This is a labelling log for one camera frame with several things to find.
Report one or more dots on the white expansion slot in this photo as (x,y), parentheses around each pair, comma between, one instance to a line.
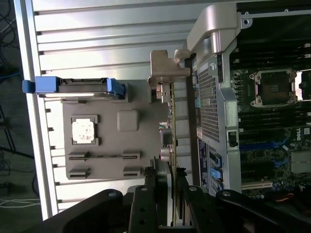
(257,185)

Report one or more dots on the metal socket cover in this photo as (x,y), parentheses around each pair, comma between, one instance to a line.
(305,85)

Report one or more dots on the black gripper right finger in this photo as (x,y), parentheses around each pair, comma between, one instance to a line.
(243,208)

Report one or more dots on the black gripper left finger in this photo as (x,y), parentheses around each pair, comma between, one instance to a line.
(143,208)

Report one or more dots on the silver chipset heatsink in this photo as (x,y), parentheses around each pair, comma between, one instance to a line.
(301,165)

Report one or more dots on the hard disk in blue carrier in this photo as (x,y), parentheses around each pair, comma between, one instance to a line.
(73,83)

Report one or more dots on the grey parts rack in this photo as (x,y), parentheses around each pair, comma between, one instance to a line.
(109,145)

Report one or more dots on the CPU socket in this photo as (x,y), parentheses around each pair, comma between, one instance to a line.
(274,88)

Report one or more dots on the open black PC case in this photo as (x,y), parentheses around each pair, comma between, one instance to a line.
(213,121)

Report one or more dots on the blue card retainer clip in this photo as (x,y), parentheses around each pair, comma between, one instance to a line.
(216,173)

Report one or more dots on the blue expansion slot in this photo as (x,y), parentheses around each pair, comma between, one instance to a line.
(257,146)

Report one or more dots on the silver CPU chip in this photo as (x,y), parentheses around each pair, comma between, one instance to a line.
(83,131)

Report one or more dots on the green motherboard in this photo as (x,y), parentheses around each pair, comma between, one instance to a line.
(267,155)

